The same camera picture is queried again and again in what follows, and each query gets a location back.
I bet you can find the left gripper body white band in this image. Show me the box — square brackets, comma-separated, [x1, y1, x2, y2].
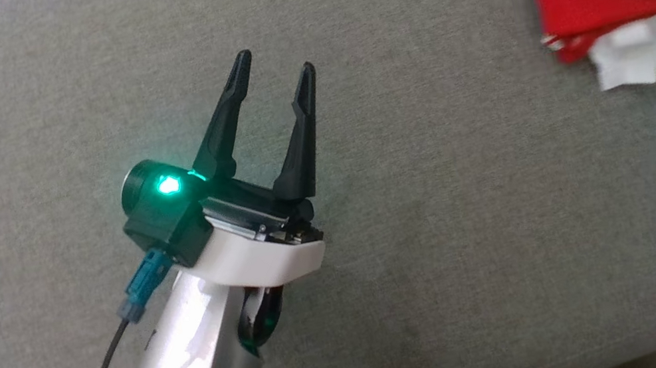
[167, 163, 332, 302]

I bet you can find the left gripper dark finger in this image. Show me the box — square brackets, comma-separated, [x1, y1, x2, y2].
[174, 49, 274, 185]
[252, 60, 339, 207]

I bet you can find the left camera cable teal plug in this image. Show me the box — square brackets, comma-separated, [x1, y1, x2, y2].
[0, 246, 192, 368]

